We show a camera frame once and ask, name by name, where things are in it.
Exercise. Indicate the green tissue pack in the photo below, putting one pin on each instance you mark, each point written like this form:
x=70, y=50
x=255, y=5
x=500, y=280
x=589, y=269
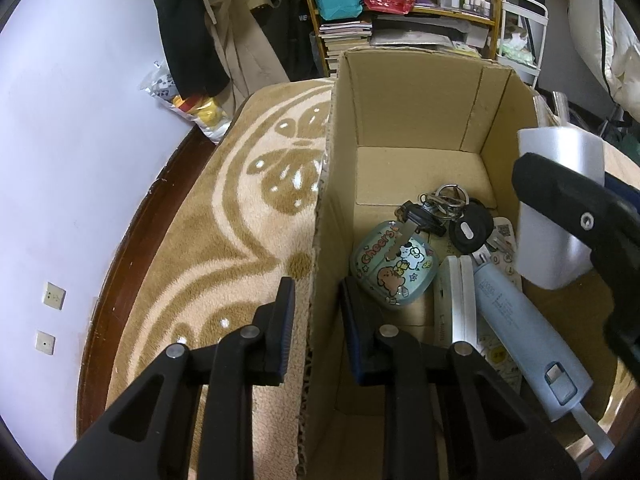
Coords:
x=515, y=52

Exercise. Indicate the row of small bottles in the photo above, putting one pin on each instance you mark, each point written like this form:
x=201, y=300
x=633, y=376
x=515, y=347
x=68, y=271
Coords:
x=477, y=6

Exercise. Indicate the white remote control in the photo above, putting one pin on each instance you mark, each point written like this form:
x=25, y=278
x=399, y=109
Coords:
x=505, y=232

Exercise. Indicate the pile of papers and folders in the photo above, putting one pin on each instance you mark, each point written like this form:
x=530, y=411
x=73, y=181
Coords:
x=425, y=32

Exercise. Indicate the round black key fob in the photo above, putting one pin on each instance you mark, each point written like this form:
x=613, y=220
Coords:
x=470, y=232

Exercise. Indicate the stack of books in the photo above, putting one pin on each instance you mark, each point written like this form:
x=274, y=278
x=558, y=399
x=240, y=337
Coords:
x=345, y=40

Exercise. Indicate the silver cylindrical cup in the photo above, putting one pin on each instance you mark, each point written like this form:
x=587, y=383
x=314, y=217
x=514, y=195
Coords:
x=550, y=262

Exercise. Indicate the dark hanging jacket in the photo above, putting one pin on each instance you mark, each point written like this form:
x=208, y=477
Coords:
x=295, y=30

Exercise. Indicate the black head key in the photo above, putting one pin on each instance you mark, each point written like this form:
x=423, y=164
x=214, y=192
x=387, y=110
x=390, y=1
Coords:
x=422, y=220

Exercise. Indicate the white metal cart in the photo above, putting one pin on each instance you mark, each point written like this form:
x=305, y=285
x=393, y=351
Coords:
x=541, y=35

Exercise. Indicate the long white box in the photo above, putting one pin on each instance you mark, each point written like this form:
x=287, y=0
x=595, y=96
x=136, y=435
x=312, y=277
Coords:
x=457, y=300

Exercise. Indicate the clear plastic packet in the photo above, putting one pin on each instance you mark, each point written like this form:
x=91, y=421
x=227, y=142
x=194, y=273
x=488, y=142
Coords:
x=552, y=110

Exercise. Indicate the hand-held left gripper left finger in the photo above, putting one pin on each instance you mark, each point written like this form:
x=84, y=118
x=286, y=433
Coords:
x=286, y=320

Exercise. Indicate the wooden shelf rack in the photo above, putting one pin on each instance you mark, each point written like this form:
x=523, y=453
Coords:
x=496, y=15

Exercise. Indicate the cardboard box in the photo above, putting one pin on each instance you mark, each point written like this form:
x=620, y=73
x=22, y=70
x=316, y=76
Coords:
x=415, y=170

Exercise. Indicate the hanging black coat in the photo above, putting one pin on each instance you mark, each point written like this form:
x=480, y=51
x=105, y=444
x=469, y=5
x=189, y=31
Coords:
x=185, y=30

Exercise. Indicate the cartoon print earphone case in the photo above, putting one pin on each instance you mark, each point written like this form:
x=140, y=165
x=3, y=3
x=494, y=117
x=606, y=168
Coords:
x=400, y=280

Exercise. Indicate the white wall socket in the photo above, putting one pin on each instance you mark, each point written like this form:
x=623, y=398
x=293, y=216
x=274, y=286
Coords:
x=54, y=295
x=44, y=342

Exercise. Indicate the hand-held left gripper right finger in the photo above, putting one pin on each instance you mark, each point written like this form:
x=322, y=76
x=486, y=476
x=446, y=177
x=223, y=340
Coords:
x=350, y=330

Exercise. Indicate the light blue handheld device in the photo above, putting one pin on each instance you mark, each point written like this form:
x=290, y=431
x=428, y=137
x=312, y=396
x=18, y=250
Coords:
x=520, y=330

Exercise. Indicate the beige patterned plush blanket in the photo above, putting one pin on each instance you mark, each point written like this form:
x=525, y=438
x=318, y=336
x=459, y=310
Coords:
x=200, y=260

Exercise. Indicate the metal key rings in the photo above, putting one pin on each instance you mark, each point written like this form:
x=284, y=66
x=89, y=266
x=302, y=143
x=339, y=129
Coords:
x=442, y=205

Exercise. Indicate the clear plastic bag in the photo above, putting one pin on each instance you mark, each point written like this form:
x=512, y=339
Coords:
x=157, y=82

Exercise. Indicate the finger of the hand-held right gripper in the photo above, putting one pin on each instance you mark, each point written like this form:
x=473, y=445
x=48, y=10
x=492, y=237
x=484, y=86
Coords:
x=617, y=185
x=565, y=200

